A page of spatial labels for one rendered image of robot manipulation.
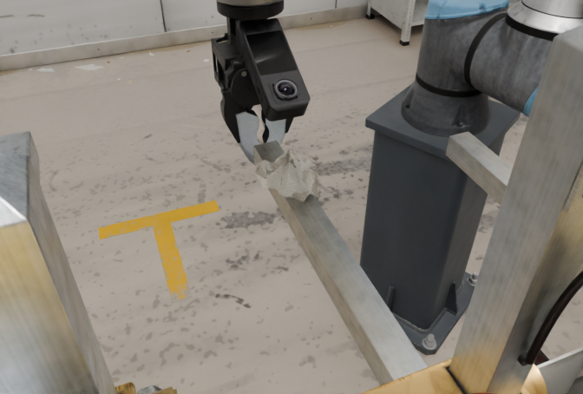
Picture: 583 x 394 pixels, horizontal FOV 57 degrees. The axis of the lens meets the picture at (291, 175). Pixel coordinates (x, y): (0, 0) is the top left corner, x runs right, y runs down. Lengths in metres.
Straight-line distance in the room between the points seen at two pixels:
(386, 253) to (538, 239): 1.11
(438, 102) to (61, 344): 1.01
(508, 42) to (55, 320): 0.91
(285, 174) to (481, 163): 0.25
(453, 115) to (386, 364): 0.78
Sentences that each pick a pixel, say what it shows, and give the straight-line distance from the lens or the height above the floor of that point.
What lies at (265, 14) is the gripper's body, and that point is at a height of 1.02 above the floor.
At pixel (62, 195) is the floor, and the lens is 2.07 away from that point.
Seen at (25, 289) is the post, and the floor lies 1.09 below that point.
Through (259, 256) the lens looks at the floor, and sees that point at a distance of 1.69.
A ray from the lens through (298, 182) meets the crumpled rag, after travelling 0.56.
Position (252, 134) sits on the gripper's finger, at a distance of 0.63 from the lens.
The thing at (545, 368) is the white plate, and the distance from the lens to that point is 0.55.
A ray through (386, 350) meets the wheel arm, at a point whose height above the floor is 0.86.
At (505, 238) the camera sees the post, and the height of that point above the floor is 1.01.
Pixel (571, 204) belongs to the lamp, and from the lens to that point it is 0.28.
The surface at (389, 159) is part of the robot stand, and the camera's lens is 1.22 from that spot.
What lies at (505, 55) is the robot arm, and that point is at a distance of 1.01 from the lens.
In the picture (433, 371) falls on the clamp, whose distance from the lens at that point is 0.42.
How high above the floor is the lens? 1.22
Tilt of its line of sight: 38 degrees down
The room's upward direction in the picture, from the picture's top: straight up
